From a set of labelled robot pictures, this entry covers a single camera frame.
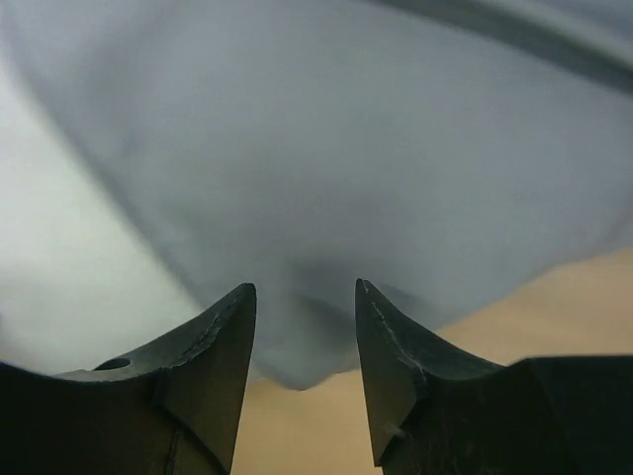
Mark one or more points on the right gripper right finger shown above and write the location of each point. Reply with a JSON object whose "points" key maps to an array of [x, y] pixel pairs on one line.
{"points": [[434, 408]]}

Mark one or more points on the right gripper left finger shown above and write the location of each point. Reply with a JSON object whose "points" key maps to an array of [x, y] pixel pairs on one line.
{"points": [[171, 406]]}

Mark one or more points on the white pillow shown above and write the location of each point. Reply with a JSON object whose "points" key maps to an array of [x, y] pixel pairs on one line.
{"points": [[78, 284]]}

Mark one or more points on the grey pillowcase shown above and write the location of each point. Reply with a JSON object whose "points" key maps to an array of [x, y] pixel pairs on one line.
{"points": [[448, 151]]}

